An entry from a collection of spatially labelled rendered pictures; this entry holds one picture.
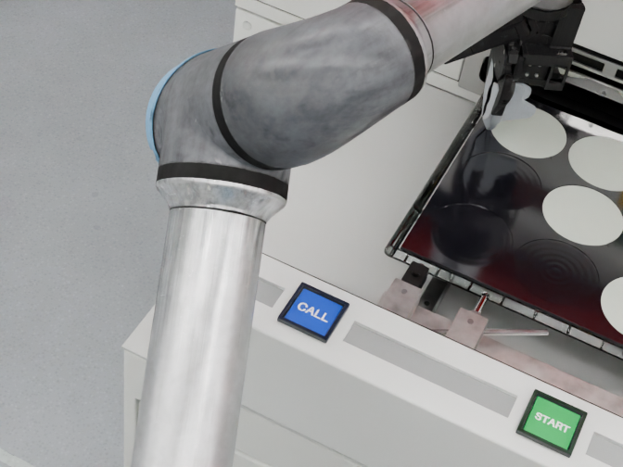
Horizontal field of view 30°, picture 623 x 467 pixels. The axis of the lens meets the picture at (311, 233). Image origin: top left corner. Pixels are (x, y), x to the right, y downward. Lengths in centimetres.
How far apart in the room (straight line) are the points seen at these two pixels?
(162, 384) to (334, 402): 28
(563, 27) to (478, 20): 42
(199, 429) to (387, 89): 32
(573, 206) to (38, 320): 127
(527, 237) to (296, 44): 57
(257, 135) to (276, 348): 32
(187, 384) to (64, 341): 141
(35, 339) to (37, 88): 76
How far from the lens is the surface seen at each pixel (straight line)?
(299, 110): 91
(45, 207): 260
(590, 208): 147
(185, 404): 97
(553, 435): 116
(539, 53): 142
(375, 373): 116
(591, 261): 141
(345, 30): 92
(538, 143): 154
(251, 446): 134
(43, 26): 308
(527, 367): 131
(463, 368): 118
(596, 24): 156
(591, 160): 154
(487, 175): 147
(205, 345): 97
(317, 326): 118
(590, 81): 160
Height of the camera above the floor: 188
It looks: 47 degrees down
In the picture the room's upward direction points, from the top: 10 degrees clockwise
